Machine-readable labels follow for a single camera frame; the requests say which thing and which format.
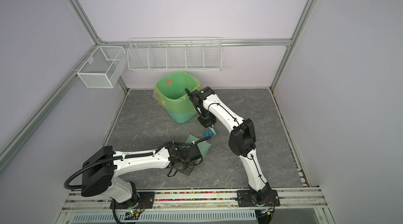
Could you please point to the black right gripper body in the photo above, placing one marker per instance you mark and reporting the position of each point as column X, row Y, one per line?
column 207, row 119

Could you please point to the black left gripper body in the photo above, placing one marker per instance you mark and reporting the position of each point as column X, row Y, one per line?
column 187, row 169

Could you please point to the mint green hand brush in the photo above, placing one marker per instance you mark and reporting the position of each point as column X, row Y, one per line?
column 212, row 130

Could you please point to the mint green dustpan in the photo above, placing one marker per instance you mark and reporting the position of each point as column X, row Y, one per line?
column 203, row 146

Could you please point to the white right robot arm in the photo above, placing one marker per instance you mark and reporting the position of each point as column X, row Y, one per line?
column 242, row 138

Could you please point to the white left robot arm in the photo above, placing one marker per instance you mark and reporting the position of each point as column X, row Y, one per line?
column 101, row 173

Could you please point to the blue green scraps near bin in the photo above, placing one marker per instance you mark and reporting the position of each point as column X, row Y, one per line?
column 207, row 134

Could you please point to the green lined trash bin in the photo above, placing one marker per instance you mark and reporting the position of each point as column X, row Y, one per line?
column 170, row 93

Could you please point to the small white mesh basket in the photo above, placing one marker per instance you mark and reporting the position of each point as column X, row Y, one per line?
column 104, row 67

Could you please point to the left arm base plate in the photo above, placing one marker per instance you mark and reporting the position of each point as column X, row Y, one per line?
column 144, row 200

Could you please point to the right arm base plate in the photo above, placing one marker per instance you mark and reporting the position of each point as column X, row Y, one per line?
column 251, row 198

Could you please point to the long white wire basket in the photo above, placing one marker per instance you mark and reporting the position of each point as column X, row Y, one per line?
column 175, row 54

